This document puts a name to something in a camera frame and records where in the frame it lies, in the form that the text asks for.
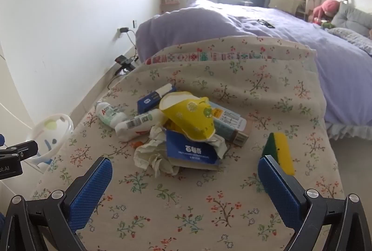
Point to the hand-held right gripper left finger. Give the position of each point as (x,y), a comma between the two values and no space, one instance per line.
(90,195)

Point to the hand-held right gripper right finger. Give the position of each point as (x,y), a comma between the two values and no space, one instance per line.
(279,195)

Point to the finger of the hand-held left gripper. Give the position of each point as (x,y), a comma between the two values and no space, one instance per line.
(24,149)
(1,141)

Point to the white plastic waste bin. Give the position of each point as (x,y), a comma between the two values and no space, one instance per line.
(52,126)

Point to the yellow and green sponge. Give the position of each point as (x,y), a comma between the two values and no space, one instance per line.
(283,152)

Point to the orange peel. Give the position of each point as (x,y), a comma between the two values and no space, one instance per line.
(139,144)

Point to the lined paper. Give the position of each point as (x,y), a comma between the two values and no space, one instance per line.
(151,158)

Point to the white tissue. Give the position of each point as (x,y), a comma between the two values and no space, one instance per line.
(219,146)

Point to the white tube with barcode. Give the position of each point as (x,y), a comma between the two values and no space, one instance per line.
(136,124)

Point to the blue tissue packet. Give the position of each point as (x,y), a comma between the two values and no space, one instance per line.
(191,150)

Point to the small blue and white box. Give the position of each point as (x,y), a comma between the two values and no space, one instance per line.
(151,99)

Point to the crushed yellow paper cup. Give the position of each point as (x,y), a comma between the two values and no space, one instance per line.
(189,114)

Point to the floral beige blanket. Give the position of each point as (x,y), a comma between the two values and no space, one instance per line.
(203,204)

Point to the black and red floor device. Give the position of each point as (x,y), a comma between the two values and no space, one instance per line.
(125,62)

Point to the black glasses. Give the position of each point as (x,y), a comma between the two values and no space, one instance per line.
(266,23)

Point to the grey patterned pillow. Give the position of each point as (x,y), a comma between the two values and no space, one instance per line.
(351,35)

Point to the green toy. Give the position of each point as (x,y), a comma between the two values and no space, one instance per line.
(327,25)

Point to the white desk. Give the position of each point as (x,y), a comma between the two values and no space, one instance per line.
(286,2)

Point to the pink plush toy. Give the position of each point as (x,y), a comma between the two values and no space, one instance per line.
(327,8)

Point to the black wall charger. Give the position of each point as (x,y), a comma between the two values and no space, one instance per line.
(123,29)

